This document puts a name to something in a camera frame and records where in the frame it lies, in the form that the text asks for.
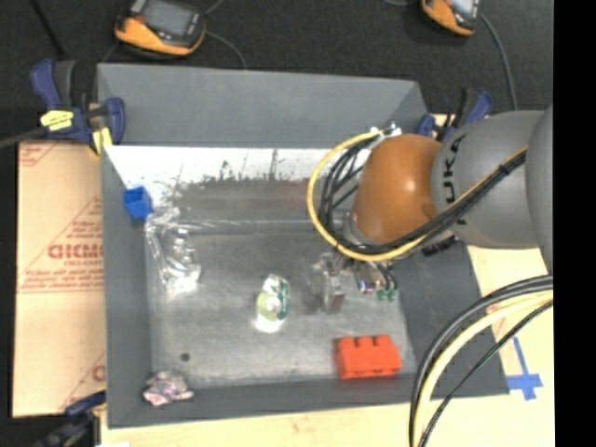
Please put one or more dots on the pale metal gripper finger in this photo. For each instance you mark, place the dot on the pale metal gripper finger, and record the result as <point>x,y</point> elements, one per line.
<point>321,275</point>
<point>335,296</point>

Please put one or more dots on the white and green plastic bottle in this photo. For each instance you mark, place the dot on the white and green plastic bottle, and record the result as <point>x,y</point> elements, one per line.
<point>272,303</point>

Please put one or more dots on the red toy brick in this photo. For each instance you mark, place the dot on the red toy brick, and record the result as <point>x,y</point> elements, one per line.
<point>368,359</point>

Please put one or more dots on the grey metal bin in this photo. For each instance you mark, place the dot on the grey metal bin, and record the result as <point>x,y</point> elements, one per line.
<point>242,333</point>

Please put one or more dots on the clear plastic bag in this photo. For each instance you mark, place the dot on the clear plastic bag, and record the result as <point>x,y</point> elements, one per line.
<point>179,259</point>

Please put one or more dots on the crumpled multicoloured wrapper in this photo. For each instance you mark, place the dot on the crumpled multicoloured wrapper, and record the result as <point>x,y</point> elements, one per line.
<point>165,389</point>

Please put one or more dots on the blue small box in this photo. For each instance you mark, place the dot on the blue small box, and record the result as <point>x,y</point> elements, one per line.
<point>137,203</point>

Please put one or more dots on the brown cardboard board, red print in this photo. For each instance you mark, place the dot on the brown cardboard board, red print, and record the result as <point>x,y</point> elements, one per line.
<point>56,296</point>

